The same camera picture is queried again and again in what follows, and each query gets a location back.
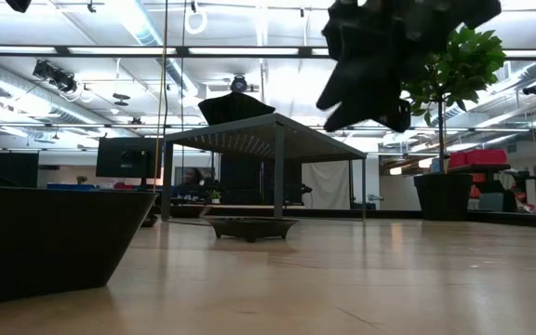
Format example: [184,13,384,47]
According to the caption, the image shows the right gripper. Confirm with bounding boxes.
[316,0,436,134]

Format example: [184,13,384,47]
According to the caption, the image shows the black wavy square plate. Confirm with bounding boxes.
[200,91,274,112]
[0,184,158,309]
[197,98,276,126]

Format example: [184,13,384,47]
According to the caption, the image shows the black small square plate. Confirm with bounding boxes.
[204,215,300,244]

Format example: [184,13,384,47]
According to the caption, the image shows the grey perforated metal stand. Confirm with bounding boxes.
[160,113,369,222]

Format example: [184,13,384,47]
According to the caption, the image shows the white hanging sheet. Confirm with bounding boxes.
[301,160,353,210]

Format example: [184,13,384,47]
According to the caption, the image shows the black ceiling spotlights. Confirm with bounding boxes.
[32,59,79,94]

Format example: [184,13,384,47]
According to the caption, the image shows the green potted plant black pot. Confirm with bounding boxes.
[400,25,507,222]

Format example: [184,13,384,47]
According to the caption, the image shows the red storage bins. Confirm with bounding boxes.
[448,148,509,169]

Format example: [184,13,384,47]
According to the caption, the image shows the black shelf table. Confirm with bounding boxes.
[448,162,536,214]

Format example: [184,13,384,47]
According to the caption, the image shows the person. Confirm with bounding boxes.
[177,166,218,199]

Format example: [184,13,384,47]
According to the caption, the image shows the black monitor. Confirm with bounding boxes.
[95,137,163,181]

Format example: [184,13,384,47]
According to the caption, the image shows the white cable ring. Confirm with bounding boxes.
[183,7,208,36]

